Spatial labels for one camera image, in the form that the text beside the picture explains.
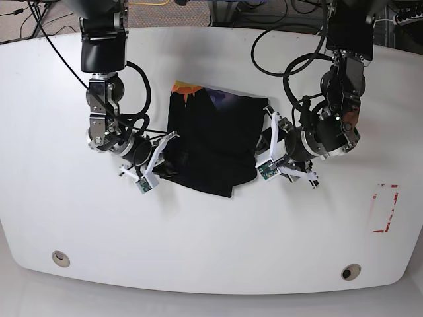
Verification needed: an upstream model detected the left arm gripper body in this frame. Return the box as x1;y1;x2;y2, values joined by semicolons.
256;105;315;183

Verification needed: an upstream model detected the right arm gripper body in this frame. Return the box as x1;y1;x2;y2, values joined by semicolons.
118;131;180;185

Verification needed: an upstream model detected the black t-shirt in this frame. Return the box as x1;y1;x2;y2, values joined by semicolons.
160;81;269;198

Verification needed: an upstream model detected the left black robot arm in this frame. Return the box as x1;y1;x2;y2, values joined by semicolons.
256;1;377;188

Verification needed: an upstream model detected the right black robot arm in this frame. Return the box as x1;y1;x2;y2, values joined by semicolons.
65;1;178;193

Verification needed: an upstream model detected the red tape rectangle marking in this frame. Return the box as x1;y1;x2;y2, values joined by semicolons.
369;184;399;234

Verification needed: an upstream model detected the white power strip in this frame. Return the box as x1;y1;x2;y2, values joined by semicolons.
394;3;422;26

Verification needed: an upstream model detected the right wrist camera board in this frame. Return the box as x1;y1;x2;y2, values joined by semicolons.
135;178;152;194

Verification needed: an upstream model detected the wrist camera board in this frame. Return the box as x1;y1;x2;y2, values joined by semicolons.
135;178;152;194
257;160;280;182

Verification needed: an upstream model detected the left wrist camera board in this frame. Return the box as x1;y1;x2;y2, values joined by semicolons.
257;160;280;182

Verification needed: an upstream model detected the right table cable grommet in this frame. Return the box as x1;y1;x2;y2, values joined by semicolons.
341;264;362;281

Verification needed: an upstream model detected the table cable grommet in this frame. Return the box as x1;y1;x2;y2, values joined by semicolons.
341;264;362;281
52;251;70;268

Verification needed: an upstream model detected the left table cable grommet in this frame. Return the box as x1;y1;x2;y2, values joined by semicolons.
52;251;70;268

